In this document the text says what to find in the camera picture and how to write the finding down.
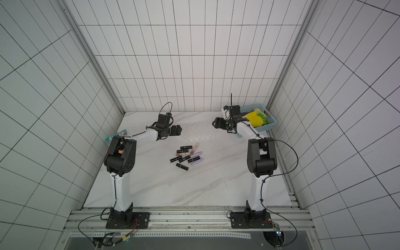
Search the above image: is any lilac lip gloss tube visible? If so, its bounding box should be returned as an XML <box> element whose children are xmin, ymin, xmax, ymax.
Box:
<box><xmin>191</xmin><ymin>158</ymin><xmax>204</xmax><ymax>166</ymax></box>

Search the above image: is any black silver-band lipstick left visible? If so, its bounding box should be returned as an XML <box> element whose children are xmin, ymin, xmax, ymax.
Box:
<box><xmin>170</xmin><ymin>155</ymin><xmax>182</xmax><ymax>162</ymax></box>

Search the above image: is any yellow toy cabbage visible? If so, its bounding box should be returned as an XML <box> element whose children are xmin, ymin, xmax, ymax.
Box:
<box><xmin>243</xmin><ymin>108</ymin><xmax>269</xmax><ymax>128</ymax></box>

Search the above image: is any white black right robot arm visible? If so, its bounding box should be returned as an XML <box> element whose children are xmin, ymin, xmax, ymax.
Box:
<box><xmin>212</xmin><ymin>118</ymin><xmax>278</xmax><ymax>212</ymax></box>

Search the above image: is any teal snack packet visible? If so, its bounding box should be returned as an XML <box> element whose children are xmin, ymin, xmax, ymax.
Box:
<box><xmin>106</xmin><ymin>129</ymin><xmax>127</xmax><ymax>144</ymax></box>

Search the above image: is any light blue perforated basket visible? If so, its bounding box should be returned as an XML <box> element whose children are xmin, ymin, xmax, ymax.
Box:
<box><xmin>241</xmin><ymin>104</ymin><xmax>276</xmax><ymax>132</ymax></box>

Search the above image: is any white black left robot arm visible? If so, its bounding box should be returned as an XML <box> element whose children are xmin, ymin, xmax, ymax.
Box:
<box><xmin>103</xmin><ymin>113</ymin><xmax>175</xmax><ymax>224</ymax></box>

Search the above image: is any pink upright lip gloss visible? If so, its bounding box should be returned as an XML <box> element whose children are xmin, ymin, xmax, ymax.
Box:
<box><xmin>190</xmin><ymin>143</ymin><xmax>200</xmax><ymax>155</ymax></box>

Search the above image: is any right black cable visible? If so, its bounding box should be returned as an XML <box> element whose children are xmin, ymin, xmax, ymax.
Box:
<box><xmin>226</xmin><ymin>139</ymin><xmax>300</xmax><ymax>248</ymax></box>

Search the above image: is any black gold-band lipstick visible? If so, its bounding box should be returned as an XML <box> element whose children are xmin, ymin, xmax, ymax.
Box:
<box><xmin>176</xmin><ymin>163</ymin><xmax>189</xmax><ymax>171</ymax></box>
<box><xmin>180</xmin><ymin>145</ymin><xmax>193</xmax><ymax>150</ymax></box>

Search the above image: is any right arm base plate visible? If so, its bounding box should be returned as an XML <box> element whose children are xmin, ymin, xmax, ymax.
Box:
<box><xmin>228</xmin><ymin>210</ymin><xmax>273</xmax><ymax>229</ymax></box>

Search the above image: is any pink frosted lip gloss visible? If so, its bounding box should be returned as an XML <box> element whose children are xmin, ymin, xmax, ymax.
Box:
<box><xmin>176</xmin><ymin>152</ymin><xmax>191</xmax><ymax>156</ymax></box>

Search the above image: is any black gold-band lipstick top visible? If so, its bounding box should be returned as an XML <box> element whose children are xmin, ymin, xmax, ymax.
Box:
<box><xmin>180</xmin><ymin>145</ymin><xmax>193</xmax><ymax>150</ymax></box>

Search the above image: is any black silver-band lipstick Shuzili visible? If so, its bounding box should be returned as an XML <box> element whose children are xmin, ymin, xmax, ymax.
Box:
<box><xmin>179</xmin><ymin>155</ymin><xmax>191</xmax><ymax>163</ymax></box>

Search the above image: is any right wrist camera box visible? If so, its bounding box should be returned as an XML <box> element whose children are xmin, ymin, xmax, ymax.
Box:
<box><xmin>222</xmin><ymin>105</ymin><xmax>242</xmax><ymax>119</ymax></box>

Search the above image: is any lilac tube black cap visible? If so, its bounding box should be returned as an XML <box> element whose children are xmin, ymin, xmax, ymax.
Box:
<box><xmin>191</xmin><ymin>151</ymin><xmax>203</xmax><ymax>158</ymax></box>

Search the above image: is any left black cable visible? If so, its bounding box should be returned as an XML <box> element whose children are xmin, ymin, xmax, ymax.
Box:
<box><xmin>77</xmin><ymin>207</ymin><xmax>140</xmax><ymax>248</ymax></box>

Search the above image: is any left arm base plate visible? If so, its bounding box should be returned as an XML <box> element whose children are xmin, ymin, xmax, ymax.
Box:
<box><xmin>105</xmin><ymin>211</ymin><xmax>151</xmax><ymax>230</ymax></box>

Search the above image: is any black cable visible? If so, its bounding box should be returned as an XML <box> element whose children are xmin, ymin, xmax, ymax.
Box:
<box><xmin>77</xmin><ymin>207</ymin><xmax>140</xmax><ymax>248</ymax></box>
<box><xmin>226</xmin><ymin>139</ymin><xmax>300</xmax><ymax>248</ymax></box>

